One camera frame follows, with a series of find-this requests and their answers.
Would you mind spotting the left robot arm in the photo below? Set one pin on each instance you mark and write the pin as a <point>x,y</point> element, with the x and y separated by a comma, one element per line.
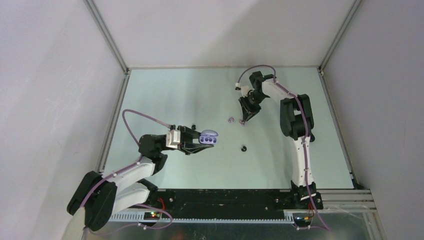
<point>98,196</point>

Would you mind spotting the controller board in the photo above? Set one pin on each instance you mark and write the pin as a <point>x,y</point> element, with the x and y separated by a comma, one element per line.
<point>152,216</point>
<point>303,219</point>

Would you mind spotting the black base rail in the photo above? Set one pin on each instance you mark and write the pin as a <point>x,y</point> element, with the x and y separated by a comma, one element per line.
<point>226,204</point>

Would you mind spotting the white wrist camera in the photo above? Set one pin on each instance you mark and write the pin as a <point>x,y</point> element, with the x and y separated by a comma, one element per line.
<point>173,139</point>
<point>245,90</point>

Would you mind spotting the purple charging case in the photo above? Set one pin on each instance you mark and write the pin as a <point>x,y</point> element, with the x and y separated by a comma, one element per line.
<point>208,137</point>

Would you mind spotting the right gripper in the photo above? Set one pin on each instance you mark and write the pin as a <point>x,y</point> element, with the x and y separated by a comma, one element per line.
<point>248,111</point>

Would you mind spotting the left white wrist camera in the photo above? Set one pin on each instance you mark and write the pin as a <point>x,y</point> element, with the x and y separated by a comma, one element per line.
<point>173,139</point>

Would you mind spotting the right controller board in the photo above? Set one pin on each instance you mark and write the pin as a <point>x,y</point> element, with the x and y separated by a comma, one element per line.
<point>303,219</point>

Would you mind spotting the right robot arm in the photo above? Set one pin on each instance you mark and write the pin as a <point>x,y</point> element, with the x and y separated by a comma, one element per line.
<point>296,122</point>

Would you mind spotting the left controller board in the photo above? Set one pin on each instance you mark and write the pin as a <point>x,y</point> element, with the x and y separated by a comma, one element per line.
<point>152,216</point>

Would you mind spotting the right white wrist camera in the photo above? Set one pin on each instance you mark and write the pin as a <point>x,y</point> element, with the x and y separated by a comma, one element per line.
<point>245,90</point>

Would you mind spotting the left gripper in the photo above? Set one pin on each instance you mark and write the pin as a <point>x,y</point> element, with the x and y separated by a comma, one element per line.
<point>186,145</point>

